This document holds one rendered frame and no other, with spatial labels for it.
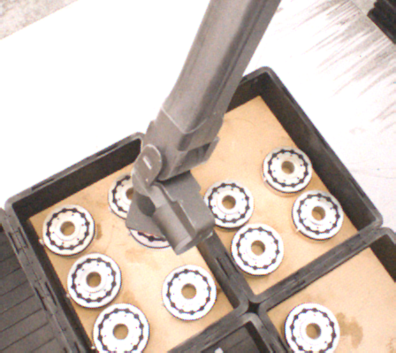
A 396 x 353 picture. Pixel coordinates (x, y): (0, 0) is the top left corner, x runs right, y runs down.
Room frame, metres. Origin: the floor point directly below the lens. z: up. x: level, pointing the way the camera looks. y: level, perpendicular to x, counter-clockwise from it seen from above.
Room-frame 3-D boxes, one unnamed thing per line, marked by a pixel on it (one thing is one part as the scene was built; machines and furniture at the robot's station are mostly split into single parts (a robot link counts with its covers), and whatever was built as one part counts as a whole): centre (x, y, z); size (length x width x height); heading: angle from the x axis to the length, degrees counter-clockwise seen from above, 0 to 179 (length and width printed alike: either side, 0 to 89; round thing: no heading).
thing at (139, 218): (0.24, 0.05, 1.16); 0.10 x 0.07 x 0.07; 169
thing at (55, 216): (0.26, 0.24, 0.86); 0.10 x 0.10 x 0.01
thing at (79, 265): (0.16, 0.18, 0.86); 0.10 x 0.10 x 0.01
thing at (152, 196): (0.23, 0.05, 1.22); 0.07 x 0.06 x 0.07; 37
